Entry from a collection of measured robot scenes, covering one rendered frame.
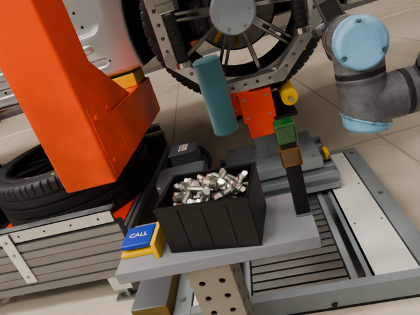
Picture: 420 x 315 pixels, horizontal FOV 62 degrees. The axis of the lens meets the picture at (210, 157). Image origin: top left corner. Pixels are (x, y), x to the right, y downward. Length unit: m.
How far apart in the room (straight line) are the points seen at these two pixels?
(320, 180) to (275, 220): 0.72
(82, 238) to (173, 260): 0.60
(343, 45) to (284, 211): 0.35
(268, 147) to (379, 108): 0.84
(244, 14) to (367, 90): 0.50
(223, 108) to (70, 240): 0.69
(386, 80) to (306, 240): 0.33
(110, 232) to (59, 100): 0.49
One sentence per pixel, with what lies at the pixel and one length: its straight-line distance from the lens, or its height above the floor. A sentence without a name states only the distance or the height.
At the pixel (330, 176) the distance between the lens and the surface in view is 1.46.
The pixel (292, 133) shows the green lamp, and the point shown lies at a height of 0.64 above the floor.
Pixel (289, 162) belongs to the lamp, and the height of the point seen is 0.58.
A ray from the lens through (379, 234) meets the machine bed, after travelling 1.28.
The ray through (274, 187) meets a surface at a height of 0.16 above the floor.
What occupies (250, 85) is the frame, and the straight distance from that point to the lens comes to 1.26.
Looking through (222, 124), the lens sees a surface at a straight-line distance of 1.16.
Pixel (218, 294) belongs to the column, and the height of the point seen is 0.31.
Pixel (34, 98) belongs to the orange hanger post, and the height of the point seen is 0.81.
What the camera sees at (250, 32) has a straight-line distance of 1.48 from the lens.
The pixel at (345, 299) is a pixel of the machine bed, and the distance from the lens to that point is 1.15.
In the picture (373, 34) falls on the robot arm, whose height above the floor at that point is 0.77.
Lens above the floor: 0.90
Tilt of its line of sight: 23 degrees down
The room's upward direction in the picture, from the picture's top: 18 degrees counter-clockwise
